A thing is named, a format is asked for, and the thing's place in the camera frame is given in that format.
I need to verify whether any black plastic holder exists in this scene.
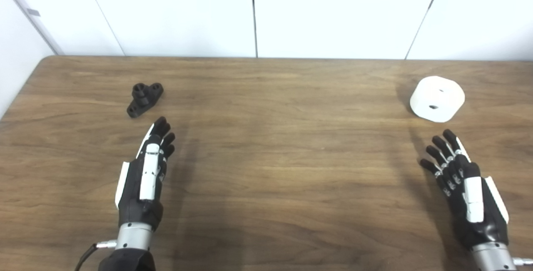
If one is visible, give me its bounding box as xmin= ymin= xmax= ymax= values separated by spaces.
xmin=127 ymin=82 xmax=164 ymax=118

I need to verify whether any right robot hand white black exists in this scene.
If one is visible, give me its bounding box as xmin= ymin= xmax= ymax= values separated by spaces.
xmin=419 ymin=129 xmax=509 ymax=250

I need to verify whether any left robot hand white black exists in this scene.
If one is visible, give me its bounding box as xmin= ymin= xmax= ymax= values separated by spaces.
xmin=115 ymin=116 xmax=176 ymax=232

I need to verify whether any round white plastic piece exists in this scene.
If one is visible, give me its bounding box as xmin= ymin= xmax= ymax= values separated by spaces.
xmin=410 ymin=76 xmax=465 ymax=123

